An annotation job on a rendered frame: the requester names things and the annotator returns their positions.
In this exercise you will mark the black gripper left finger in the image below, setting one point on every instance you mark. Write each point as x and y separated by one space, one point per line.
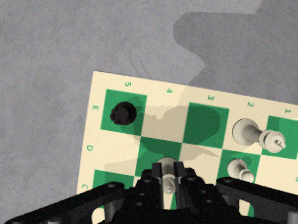
141 201

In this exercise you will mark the green and cream chessboard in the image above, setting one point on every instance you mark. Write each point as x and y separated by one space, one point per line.
189 124

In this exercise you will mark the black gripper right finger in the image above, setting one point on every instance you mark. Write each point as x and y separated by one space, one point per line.
268 203

